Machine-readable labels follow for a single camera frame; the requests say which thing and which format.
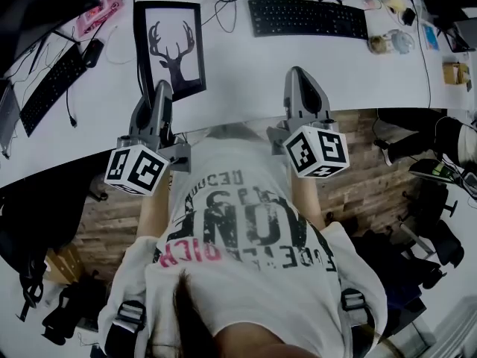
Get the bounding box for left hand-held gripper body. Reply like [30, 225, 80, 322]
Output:
[104, 133, 193, 198]

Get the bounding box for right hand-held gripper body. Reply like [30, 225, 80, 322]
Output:
[265, 118, 351, 180]

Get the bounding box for framed deer picture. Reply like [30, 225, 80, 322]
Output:
[133, 0, 208, 106]

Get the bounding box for person's left forearm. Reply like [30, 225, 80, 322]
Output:
[138, 169, 176, 244]

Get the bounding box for person's right forearm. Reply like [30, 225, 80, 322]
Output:
[288, 168, 326, 233]

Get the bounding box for black keyboard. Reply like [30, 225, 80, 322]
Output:
[247, 0, 370, 41]
[19, 45, 89, 137]

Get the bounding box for black computer mouse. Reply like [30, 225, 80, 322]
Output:
[80, 38, 105, 69]

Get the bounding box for small glass jar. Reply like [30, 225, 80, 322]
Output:
[367, 34, 392, 56]

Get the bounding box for pink wipes packet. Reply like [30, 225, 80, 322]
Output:
[76, 0, 124, 37]

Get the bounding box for blue card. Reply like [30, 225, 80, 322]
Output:
[422, 23, 441, 51]

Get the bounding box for operator in white clothing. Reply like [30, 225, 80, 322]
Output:
[97, 124, 389, 358]

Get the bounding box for small cardboard box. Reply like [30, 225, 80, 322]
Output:
[442, 61, 472, 87]

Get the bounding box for large black curved monitor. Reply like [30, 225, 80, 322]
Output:
[0, 0, 101, 75]

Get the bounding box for dark laptop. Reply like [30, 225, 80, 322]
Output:
[443, 17, 477, 54]

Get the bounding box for white slatted panel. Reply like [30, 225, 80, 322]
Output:
[432, 296, 477, 358]

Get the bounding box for thick black cable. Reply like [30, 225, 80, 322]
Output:
[128, 0, 151, 108]

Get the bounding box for thin white cable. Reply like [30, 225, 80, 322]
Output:
[105, 24, 137, 66]

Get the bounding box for black cable with large plug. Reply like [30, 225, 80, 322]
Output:
[65, 87, 78, 128]

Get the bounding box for grey backpack strap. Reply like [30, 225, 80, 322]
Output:
[340, 287, 374, 350]
[106, 299, 148, 358]

